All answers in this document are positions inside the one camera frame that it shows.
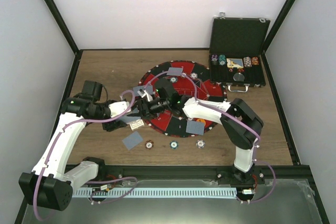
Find light blue slotted cable duct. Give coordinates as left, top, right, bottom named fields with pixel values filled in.
left=73, top=187, right=237, bottom=199

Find blue white chip stack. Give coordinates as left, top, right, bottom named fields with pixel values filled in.
left=196, top=140, right=205, bottom=148

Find white chip stack in case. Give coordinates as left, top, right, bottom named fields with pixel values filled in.
left=243, top=57, right=252, bottom=68

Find teal chip stack in case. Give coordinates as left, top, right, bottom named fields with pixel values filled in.
left=218, top=55, right=226, bottom=66

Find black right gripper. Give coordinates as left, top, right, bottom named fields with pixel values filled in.
left=132, top=98, right=171, bottom=120

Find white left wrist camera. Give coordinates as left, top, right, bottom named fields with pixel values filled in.
left=108, top=101, right=131, bottom=118

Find playing card deck with box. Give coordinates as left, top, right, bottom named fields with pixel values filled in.
left=116, top=115, right=141, bottom=124

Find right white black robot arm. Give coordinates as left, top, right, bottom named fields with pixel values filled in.
left=136, top=78, right=264, bottom=184

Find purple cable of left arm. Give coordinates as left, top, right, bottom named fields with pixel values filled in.
left=34, top=90, right=138, bottom=222

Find black poker chip case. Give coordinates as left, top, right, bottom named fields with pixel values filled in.
left=208, top=12, right=270, bottom=92

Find red dice in case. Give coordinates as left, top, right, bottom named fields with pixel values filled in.
left=228, top=68, right=245, bottom=73

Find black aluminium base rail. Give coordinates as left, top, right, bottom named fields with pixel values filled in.
left=106, top=165, right=312, bottom=184

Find purple chip stack in case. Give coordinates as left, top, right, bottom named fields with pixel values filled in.
left=211, top=55, right=218, bottom=65

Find teal chip stack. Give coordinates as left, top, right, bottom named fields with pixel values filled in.
left=218, top=55, right=226, bottom=66
left=170, top=141, right=178, bottom=150

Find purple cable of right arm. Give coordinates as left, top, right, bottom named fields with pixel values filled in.
left=143, top=71, right=277, bottom=204

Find round red black poker mat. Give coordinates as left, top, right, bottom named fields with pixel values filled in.
left=138, top=60, right=227, bottom=137

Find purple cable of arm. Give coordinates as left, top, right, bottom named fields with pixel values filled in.
left=34, top=90, right=138, bottom=222
left=143, top=71, right=277, bottom=204

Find card deck in case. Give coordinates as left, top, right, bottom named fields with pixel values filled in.
left=227, top=58, right=244, bottom=69

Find white playing card box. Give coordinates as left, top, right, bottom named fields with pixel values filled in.
left=129, top=119, right=144, bottom=131

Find dealt card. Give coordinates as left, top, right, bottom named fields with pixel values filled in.
left=133, top=85, right=153, bottom=97
left=186, top=121, right=205, bottom=135
left=122, top=131, right=143, bottom=151
left=166, top=67, right=183, bottom=76

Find orange big blind button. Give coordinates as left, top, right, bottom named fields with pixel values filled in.
left=196, top=119, right=206, bottom=126

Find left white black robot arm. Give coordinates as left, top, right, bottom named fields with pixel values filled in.
left=19, top=81, right=134, bottom=212

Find orange chip stack in case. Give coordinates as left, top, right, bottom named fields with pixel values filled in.
left=251, top=57, right=259, bottom=66

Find red brown chip stack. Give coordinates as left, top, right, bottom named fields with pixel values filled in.
left=145, top=141, right=154, bottom=150

